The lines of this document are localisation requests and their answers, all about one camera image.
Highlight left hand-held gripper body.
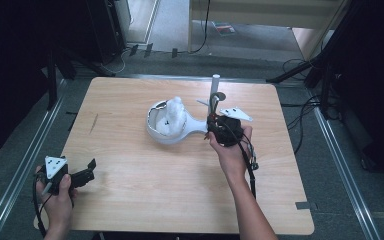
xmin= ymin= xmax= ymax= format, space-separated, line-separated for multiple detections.
xmin=39 ymin=155 xmax=84 ymax=196

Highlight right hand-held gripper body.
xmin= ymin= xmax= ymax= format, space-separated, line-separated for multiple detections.
xmin=209 ymin=106 xmax=254 ymax=148

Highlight green cord keychain brown leather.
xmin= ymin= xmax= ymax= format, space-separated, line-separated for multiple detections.
xmin=208 ymin=91 xmax=228 ymax=122

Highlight person's right hand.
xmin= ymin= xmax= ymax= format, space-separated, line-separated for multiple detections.
xmin=208 ymin=125 xmax=254 ymax=180

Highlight person's left hand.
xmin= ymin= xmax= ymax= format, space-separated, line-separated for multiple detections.
xmin=35 ymin=165 xmax=78 ymax=232

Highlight white fluffy toy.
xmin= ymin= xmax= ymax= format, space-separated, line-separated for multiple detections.
xmin=155 ymin=96 xmax=188 ymax=137

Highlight magazine on floor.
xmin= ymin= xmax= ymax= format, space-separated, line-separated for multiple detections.
xmin=212 ymin=21 xmax=237 ymax=37

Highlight black tripod stand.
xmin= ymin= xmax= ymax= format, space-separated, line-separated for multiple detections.
xmin=265 ymin=19 xmax=348 ymax=85

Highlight black metal stand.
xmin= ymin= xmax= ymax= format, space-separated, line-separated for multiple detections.
xmin=44 ymin=44 xmax=109 ymax=112

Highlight grey tape strip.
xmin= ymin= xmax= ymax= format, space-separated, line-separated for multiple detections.
xmin=294 ymin=201 xmax=319 ymax=211

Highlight light wooden cabinet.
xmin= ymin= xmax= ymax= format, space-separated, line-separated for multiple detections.
xmin=291 ymin=26 xmax=336 ymax=62

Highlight black cabinet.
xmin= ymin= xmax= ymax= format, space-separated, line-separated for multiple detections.
xmin=85 ymin=0 xmax=128 ymax=65

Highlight metal floor rail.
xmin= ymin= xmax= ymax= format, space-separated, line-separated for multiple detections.
xmin=312 ymin=105 xmax=383 ymax=240
xmin=0 ymin=78 xmax=68 ymax=240

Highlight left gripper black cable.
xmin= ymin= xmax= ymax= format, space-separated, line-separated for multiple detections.
xmin=32 ymin=173 xmax=53 ymax=238

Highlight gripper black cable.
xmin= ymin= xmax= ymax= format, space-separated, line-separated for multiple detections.
xmin=32 ymin=173 xmax=53 ymax=238
xmin=224 ymin=123 xmax=260 ymax=200

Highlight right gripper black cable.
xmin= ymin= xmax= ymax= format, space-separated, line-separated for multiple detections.
xmin=224 ymin=123 xmax=260 ymax=200

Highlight black floor cable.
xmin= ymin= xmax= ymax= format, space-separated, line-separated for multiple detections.
xmin=280 ymin=58 xmax=323 ymax=155

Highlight black hanging cable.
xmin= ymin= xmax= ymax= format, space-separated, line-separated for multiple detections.
xmin=189 ymin=0 xmax=213 ymax=55

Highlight white floor cable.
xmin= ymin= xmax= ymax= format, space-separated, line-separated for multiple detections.
xmin=101 ymin=46 xmax=133 ymax=76

